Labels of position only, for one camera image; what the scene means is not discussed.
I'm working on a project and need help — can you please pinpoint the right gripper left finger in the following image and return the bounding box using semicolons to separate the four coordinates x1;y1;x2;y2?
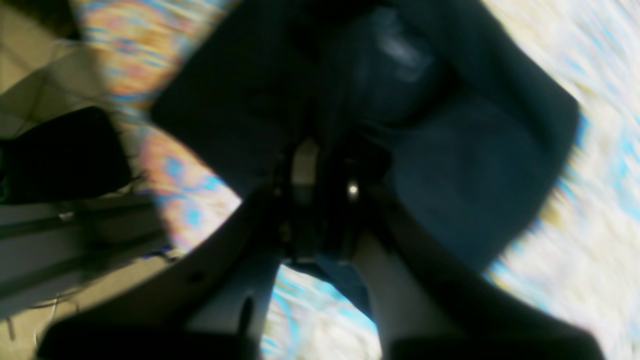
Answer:
37;190;284;360

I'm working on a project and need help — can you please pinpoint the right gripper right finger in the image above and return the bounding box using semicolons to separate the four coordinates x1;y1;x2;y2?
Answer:
352;201;604;360

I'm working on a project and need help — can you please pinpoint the black T-shirt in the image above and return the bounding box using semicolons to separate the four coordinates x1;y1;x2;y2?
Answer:
150;0;583;321

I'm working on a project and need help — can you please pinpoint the patterned tablecloth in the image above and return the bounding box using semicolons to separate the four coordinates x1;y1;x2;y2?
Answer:
73;0;640;360

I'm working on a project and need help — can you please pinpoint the black round stand base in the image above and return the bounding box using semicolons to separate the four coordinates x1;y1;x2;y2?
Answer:
1;106;133;205

